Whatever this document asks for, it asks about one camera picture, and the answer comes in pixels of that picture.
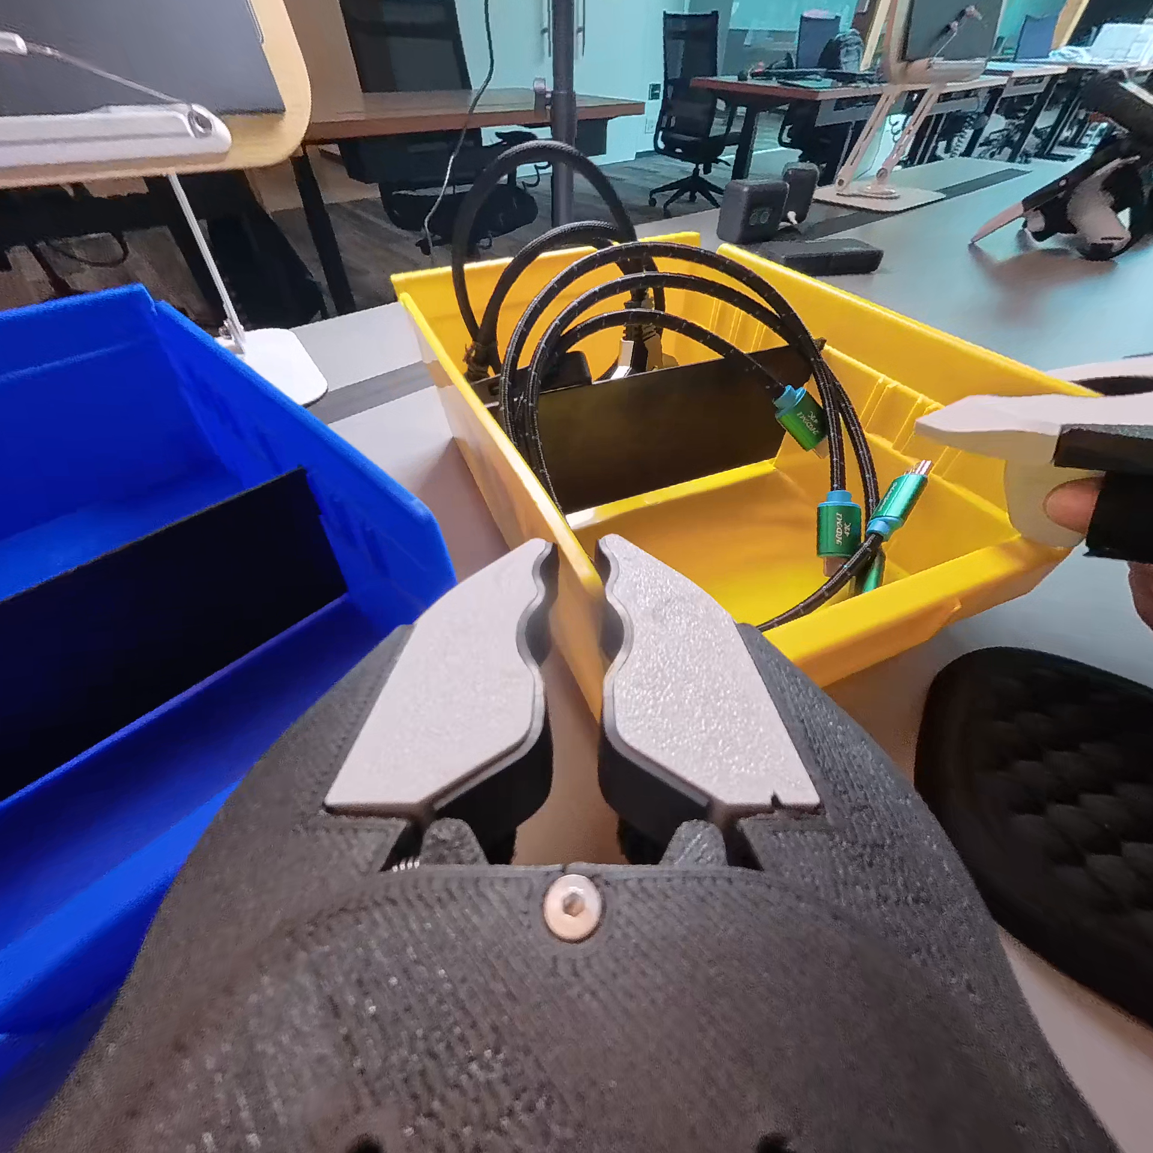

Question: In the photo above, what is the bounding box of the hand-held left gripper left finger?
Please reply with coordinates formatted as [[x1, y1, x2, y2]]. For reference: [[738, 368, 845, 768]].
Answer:
[[323, 538, 553, 866]]

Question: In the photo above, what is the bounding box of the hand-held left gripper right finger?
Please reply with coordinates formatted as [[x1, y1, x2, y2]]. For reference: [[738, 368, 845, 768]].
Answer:
[[595, 535, 820, 843]]

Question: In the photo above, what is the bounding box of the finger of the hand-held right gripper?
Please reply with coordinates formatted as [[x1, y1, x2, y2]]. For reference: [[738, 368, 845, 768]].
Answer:
[[914, 391, 1104, 462], [1048, 355, 1153, 387]]

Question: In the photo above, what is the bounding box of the yellow plastic bin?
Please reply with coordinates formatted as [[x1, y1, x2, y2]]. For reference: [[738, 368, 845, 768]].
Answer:
[[391, 232, 1104, 722]]

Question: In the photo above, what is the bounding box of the blue-flecked cable with green plugs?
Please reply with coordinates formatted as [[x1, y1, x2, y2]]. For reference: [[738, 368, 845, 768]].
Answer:
[[499, 241, 933, 631]]

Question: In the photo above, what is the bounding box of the blue plastic bin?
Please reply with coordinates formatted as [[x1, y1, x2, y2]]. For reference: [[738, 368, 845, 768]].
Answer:
[[0, 283, 458, 1118]]

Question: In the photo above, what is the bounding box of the person's right hand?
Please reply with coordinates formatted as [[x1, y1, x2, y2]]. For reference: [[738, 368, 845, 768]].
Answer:
[[1044, 477, 1153, 631]]

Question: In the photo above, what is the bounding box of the idle black-white gripper device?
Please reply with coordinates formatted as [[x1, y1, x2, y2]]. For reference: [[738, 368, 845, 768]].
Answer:
[[970, 71, 1153, 262]]

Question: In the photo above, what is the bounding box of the black flat pad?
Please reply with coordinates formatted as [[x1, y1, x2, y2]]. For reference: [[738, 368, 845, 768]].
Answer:
[[778, 239, 883, 277]]

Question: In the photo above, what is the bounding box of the black bin divider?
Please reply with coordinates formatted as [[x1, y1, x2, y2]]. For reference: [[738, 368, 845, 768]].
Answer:
[[0, 466, 351, 801], [503, 346, 824, 514]]

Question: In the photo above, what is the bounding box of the white tablet stand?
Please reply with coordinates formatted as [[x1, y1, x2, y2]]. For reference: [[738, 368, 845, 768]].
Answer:
[[833, 57, 946, 202], [0, 31, 327, 409]]

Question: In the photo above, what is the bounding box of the wood-framed black tablet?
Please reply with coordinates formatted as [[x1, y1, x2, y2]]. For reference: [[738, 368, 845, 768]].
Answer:
[[0, 0, 312, 191], [859, 0, 1008, 82]]

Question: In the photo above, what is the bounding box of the wooden desk with black legs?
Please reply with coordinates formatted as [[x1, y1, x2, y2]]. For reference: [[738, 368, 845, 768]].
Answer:
[[691, 63, 1073, 181], [292, 88, 646, 317]]

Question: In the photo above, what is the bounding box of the black mesh office chair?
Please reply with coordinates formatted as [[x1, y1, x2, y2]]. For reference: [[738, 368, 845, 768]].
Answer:
[[647, 11, 735, 217], [337, 0, 542, 240]]

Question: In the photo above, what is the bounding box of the black tripod pole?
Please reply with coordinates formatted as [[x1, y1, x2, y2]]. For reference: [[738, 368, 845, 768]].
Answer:
[[533, 0, 588, 230]]

